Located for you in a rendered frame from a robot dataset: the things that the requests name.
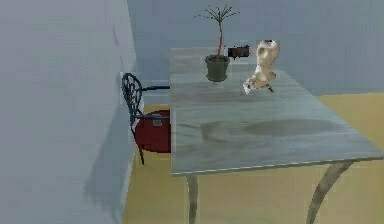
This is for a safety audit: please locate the black chair with red seat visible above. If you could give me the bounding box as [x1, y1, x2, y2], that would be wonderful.
[120, 72, 172, 166]

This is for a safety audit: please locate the houseplant in green pot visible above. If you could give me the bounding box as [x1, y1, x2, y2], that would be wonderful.
[193, 3, 241, 83]

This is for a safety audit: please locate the beige animal figure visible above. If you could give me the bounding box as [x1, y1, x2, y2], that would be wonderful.
[242, 39, 281, 95]

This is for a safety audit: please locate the grey marble table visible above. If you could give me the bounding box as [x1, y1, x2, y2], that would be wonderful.
[168, 46, 384, 224]

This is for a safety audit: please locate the small dark brown object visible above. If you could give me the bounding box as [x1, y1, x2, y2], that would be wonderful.
[223, 44, 251, 61]

